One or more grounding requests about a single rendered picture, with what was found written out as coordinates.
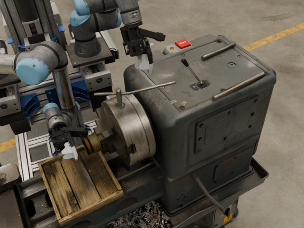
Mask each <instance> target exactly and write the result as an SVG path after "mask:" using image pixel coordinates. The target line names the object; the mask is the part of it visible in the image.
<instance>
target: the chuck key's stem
mask: <svg viewBox="0 0 304 228"><path fill-rule="evenodd" d="M115 91H116V98H117V102H118V104H119V106H122V95H121V89H120V88H117V89H116V90H115Z"/></svg>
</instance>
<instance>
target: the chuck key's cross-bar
mask: <svg viewBox="0 0 304 228"><path fill-rule="evenodd" d="M173 84H176V81H172V82H168V83H164V84H160V85H155V86H151V87H147V88H143V89H139V90H134V91H130V92H121V95H131V94H135V93H139V92H143V91H147V90H152V89H156V88H160V87H164V86H169V85H173ZM94 95H116V92H102V93H94Z"/></svg>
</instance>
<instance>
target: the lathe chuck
mask: <svg viewBox="0 0 304 228"><path fill-rule="evenodd" d="M102 103H104V106H105V108H106V111H107V113H108V116H109V118H110V121H111V123H112V125H113V128H111V129H109V130H107V131H108V134H109V136H110V135H113V134H116V132H117V135H118V136H119V137H120V138H121V139H122V141H123V142H124V143H125V144H126V146H127V147H129V146H130V145H131V144H133V145H134V147H135V153H128V152H127V153H125V154H123V155H120V158H121V159H122V161H123V162H124V163H125V164H126V165H127V166H131V165H133V164H135V163H137V162H138V161H141V160H144V159H146V158H148V156H149V145H148V141H147V137H146V134H145V131H144V128H143V125H142V123H141V120H140V118H139V116H138V114H137V112H136V110H135V109H134V107H133V105H132V104H131V103H130V101H129V100H128V99H127V98H126V97H125V96H124V95H122V103H123V104H124V107H122V108H118V107H116V105H117V104H118V102H117V98H116V97H113V98H111V99H108V100H105V101H103V102H102ZM102 103H101V107H102V106H103V104H102Z"/></svg>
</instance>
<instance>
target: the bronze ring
mask: <svg viewBox="0 0 304 228"><path fill-rule="evenodd" d="M103 139H105V138H104V136H103V134H102V133H99V134H96V133H95V132H93V133H92V134H91V135H88V136H87V138H84V139H82V140H81V141H82V143H83V146H84V148H85V150H86V152H87V154H88V155H90V154H92V153H93V152H94V153H97V152H99V151H103V149H102V146H101V143H100V141H101V140H103Z"/></svg>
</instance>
